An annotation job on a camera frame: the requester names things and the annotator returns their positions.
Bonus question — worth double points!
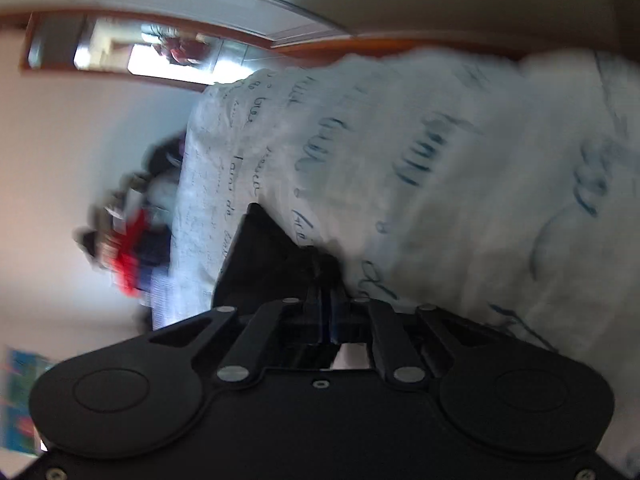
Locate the black pants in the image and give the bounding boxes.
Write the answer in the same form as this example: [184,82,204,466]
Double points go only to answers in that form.
[211,202,351,356]

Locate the blue striped mattress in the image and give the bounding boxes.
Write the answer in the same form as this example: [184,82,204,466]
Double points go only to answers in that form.
[150,267,176,331]

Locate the pile of clothes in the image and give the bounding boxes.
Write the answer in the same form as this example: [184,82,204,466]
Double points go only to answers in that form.
[75,132,186,306]

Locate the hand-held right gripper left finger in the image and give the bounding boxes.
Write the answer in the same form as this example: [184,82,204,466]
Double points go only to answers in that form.
[148,280,331,387]

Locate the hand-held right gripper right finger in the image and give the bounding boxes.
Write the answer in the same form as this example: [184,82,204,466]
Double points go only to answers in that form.
[332,299,501,389]

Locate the wooden door frame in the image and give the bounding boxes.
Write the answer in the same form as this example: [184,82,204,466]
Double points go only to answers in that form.
[19,10,361,93]

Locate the red garment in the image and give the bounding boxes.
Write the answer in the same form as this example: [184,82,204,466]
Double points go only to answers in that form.
[112,210,151,293]

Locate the white script-printed bed sheet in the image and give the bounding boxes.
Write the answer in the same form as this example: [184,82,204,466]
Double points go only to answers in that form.
[170,47,640,476]

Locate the window with colourful curtain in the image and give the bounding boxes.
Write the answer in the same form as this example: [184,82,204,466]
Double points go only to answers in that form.
[0,345,51,456]

